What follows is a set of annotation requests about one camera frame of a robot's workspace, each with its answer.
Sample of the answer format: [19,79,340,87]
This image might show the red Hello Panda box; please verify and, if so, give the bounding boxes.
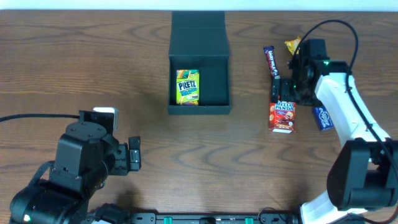
[269,101,296,134]

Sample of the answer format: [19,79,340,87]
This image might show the Dairy Milk chocolate bar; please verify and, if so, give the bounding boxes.
[263,46,280,79]

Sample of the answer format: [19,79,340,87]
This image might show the green Pretz box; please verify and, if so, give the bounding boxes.
[176,70,200,106]

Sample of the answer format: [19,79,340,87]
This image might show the black gift box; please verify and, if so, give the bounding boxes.
[167,11,231,115]

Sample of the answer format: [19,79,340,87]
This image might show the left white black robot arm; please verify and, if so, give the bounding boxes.
[10,121,141,223]

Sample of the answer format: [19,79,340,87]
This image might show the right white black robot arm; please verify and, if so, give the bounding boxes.
[259,39,397,223]

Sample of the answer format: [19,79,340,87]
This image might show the blue Eclipse mint box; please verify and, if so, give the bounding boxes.
[312,106,334,131]

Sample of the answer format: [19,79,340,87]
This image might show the small yellow snack packet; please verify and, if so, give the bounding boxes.
[284,35,301,55]

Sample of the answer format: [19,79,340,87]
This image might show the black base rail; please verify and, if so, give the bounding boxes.
[122,213,300,224]

